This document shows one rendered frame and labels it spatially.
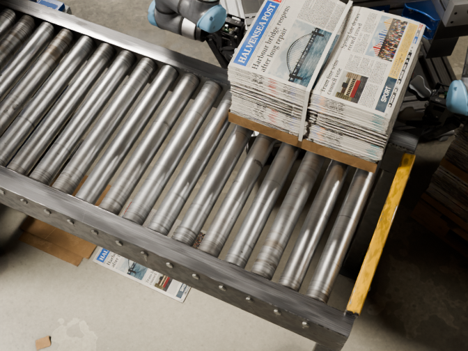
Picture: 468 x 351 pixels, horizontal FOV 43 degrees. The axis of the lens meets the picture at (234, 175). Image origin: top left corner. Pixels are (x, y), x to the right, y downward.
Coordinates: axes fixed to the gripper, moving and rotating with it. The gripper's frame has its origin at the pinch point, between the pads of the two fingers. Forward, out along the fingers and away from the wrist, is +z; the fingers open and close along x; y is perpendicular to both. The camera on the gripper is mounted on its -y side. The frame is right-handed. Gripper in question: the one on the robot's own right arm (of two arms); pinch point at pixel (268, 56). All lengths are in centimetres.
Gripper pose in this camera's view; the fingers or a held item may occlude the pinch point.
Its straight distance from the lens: 163.8
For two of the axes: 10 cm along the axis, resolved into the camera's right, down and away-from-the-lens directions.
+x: 4.2, -7.8, 4.6
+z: 9.1, 3.6, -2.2
